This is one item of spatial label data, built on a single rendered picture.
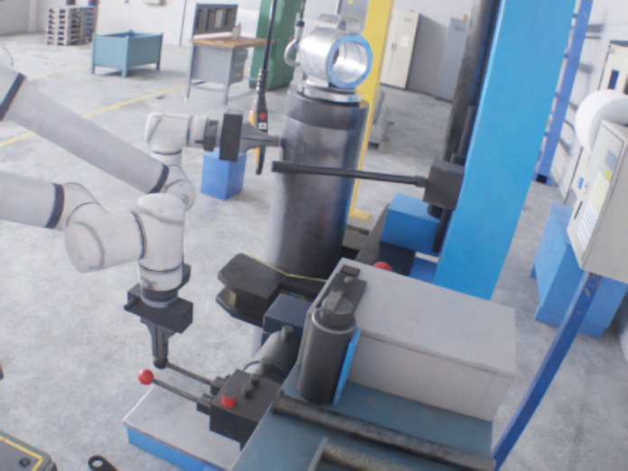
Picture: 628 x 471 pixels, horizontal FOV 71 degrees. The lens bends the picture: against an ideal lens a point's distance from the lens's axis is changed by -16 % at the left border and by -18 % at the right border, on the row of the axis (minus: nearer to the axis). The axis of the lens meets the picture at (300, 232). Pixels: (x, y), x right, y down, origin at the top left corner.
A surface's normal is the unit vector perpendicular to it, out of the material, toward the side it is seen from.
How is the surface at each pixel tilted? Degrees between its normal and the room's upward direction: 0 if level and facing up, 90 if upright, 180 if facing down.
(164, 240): 88
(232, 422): 90
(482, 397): 90
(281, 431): 0
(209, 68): 90
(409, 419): 0
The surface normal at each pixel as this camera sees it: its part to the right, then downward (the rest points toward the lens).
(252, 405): 0.15, -0.88
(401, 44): -0.33, 0.37
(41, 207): 0.73, 0.25
